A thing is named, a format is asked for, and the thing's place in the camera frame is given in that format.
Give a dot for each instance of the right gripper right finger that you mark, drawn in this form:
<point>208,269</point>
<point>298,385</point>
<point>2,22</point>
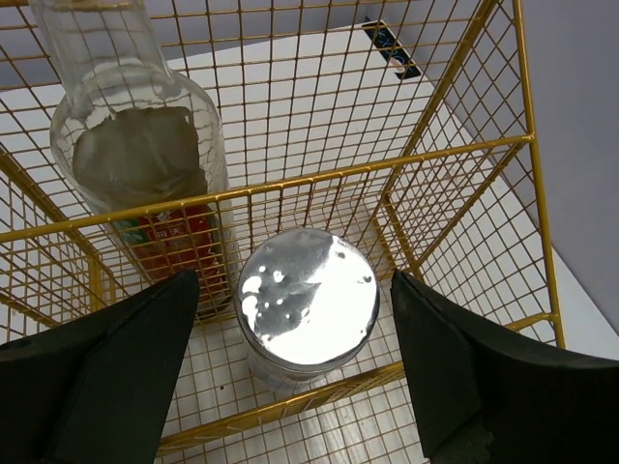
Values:
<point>482,393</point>

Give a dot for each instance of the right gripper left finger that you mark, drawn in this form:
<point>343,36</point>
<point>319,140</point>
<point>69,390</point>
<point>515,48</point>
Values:
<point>98,389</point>

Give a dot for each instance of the white jar blue label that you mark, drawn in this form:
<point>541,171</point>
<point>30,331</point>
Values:
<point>306,303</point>

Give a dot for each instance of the dark sauce glass bottle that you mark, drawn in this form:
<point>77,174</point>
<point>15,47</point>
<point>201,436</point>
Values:
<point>131,133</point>

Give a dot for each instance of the left blue table sticker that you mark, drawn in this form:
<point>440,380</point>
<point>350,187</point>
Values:
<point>392,51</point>

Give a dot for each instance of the gold wire basket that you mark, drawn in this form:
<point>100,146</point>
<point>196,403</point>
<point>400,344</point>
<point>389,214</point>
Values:
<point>438,176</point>

